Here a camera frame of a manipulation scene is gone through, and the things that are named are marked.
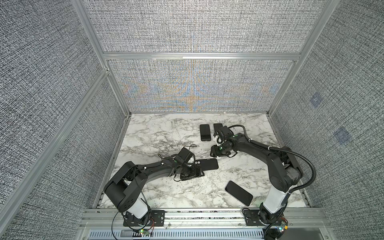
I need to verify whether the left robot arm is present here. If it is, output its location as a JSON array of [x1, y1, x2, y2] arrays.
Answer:
[[104, 156, 205, 226]]

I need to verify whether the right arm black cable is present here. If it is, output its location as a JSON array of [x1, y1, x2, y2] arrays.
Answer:
[[227, 124, 317, 240]]

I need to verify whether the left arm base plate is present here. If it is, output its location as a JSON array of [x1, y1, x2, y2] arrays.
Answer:
[[123, 210, 166, 228]]

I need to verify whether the black smartphone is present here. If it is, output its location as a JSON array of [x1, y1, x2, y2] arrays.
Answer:
[[225, 181, 253, 207]]

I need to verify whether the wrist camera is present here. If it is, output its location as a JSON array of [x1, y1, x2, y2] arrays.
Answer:
[[214, 126, 234, 146], [174, 147, 194, 165]]

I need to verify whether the black phone case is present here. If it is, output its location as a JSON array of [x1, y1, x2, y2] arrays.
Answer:
[[200, 124, 212, 142], [195, 158, 219, 172]]

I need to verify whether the light blue phone case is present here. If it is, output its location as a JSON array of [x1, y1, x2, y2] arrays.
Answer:
[[214, 123, 223, 134]]

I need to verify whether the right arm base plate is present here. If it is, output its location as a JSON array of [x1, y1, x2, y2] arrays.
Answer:
[[242, 208, 287, 226]]

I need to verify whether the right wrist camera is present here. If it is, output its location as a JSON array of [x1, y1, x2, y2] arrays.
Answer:
[[214, 126, 234, 146]]

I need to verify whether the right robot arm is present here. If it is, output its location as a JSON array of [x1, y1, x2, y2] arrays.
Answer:
[[210, 134, 303, 225]]

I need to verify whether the aluminium front rail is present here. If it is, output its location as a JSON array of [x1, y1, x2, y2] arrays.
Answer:
[[75, 208, 337, 240]]

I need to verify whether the aluminium frame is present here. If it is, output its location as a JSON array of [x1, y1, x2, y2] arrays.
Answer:
[[1, 1, 330, 211]]

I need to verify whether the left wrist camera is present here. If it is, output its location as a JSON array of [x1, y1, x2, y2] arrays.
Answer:
[[174, 147, 194, 165]]

